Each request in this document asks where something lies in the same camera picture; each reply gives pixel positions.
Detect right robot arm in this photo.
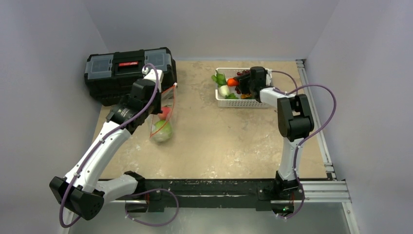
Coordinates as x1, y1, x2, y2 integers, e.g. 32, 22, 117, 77
235, 66, 315, 198

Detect green cabbage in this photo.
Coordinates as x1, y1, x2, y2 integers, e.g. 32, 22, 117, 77
150, 120, 173, 142

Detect dark red grapes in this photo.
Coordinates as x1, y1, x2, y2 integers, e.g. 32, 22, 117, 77
234, 70, 250, 93

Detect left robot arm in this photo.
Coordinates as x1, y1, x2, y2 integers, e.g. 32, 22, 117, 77
49, 78, 161, 228

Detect orange pepper piece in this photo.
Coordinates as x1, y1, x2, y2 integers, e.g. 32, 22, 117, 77
241, 94, 252, 99

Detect pink peach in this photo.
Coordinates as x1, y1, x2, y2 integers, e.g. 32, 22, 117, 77
157, 106, 172, 120

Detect orange carrot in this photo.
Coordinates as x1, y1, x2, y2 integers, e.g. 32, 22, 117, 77
226, 78, 239, 87

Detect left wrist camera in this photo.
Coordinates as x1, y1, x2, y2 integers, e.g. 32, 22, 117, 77
142, 67, 164, 84

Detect black toolbox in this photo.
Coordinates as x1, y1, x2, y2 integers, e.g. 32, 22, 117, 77
84, 47, 177, 106

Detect clear zip top bag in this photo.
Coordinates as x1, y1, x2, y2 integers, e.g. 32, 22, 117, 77
149, 83, 178, 144

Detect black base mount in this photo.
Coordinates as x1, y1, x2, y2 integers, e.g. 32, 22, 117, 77
120, 178, 304, 215

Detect white radish with leaves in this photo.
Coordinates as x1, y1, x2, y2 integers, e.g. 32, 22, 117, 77
211, 73, 230, 98

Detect white plastic basket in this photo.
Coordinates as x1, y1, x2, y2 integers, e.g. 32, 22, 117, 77
215, 67, 270, 108

